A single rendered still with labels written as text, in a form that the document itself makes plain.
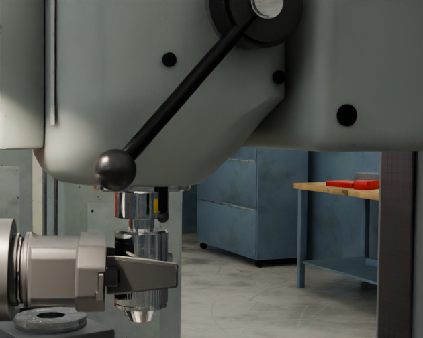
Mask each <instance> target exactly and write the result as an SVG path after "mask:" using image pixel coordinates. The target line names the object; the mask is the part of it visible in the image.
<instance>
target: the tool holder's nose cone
mask: <svg viewBox="0 0 423 338"><path fill-rule="evenodd" d="M124 312H125V314H126V316H127V318H128V320H129V321H133V322H148V321H152V320H153V319H154V317H155V316H156V314H157V312H158V310H157V311H124Z"/></svg>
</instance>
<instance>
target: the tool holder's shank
mask: <svg viewBox="0 0 423 338"><path fill-rule="evenodd" d="M128 229H129V230H134V231H149V230H153V229H154V219H144V220H139V219H128Z"/></svg>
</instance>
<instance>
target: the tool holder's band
mask: <svg viewBox="0 0 423 338"><path fill-rule="evenodd" d="M168 240H169V232H168V231H167V230H166V229H165V228H162V227H154V229H153V230H149V231H134V230H129V229H128V227H121V228H118V229H116V230H115V241H116V242H118V243H127V244H155V243H164V242H167V241H168Z"/></svg>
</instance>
